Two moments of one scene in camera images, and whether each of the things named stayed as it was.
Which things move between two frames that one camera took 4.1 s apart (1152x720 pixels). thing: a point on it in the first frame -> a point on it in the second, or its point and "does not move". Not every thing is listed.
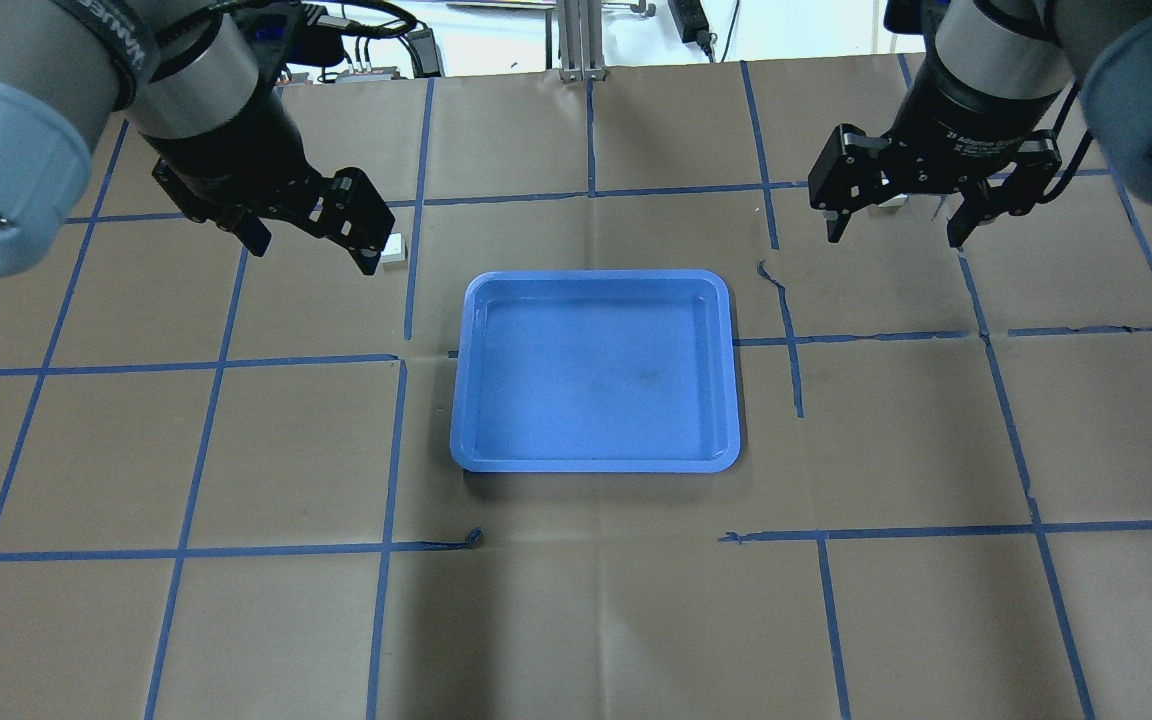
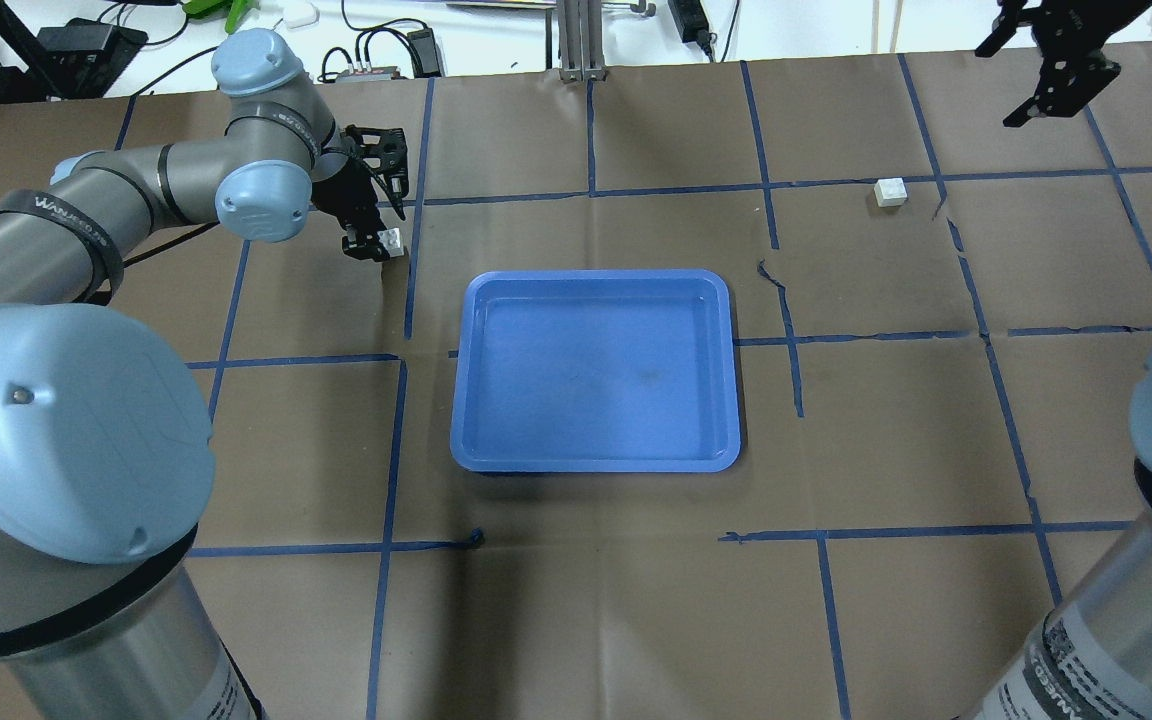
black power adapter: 692,24 does not move
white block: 394,249 does not move
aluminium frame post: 580,41 does not move
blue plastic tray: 596,371 does not move
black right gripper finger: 962,224 -> 1067,85
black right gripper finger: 836,220 -> 1003,28
